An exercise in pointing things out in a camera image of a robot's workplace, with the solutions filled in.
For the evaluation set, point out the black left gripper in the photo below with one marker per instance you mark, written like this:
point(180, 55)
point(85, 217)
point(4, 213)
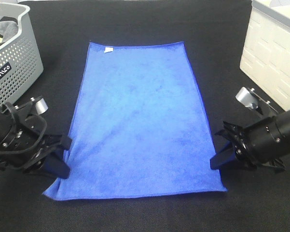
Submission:
point(25, 145)

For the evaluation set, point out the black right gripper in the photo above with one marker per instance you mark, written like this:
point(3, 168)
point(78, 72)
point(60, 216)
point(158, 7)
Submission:
point(250, 147)

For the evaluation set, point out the blue microfiber towel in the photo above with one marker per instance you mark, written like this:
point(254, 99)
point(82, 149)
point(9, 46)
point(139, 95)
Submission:
point(139, 127)

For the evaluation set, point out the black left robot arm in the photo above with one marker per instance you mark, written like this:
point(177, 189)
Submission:
point(25, 145)

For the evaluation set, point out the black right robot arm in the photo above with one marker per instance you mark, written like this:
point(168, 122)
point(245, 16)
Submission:
point(282, 122)

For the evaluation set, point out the grey perforated plastic basket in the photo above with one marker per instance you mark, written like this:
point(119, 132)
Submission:
point(20, 61)

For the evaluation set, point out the white plastic storage bin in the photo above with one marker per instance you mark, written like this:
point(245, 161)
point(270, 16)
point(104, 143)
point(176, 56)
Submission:
point(266, 53)

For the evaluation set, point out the white towel label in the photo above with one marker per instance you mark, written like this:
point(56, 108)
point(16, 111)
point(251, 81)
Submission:
point(108, 49)

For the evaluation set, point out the grey cloth in basket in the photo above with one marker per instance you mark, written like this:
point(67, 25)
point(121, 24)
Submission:
point(8, 29)

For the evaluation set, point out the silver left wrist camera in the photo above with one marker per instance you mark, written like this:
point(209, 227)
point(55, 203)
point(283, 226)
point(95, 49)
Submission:
point(39, 105)

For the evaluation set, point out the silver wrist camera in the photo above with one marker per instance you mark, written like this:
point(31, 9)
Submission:
point(39, 105)
point(255, 103)

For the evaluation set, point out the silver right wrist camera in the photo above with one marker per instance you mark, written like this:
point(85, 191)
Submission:
point(255, 103)

